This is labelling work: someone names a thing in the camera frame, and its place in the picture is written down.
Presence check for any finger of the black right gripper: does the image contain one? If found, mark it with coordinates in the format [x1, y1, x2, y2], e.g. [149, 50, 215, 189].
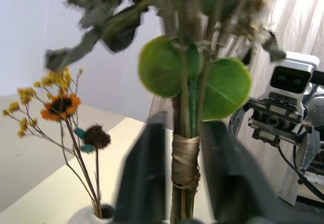
[299, 129, 321, 172]
[228, 106, 251, 134]

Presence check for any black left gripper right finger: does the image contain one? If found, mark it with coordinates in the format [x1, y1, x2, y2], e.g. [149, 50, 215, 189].
[199, 120, 283, 224]

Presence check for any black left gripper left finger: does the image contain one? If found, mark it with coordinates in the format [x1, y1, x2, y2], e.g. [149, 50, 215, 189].
[115, 111, 174, 224]

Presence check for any green leaf bouquet with twine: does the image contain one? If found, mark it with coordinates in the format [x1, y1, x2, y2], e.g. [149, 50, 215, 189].
[44, 0, 287, 224]

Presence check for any white vase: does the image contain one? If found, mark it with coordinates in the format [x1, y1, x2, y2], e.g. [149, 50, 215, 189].
[69, 203, 116, 224]

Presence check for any dried sunflower bouquet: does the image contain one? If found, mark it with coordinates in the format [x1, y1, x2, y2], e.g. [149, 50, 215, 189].
[2, 66, 112, 219]

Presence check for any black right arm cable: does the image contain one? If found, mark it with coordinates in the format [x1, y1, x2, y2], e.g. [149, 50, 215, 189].
[276, 143, 324, 206]

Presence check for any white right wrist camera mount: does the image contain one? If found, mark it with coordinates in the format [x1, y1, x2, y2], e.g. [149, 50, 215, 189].
[265, 51, 320, 116]

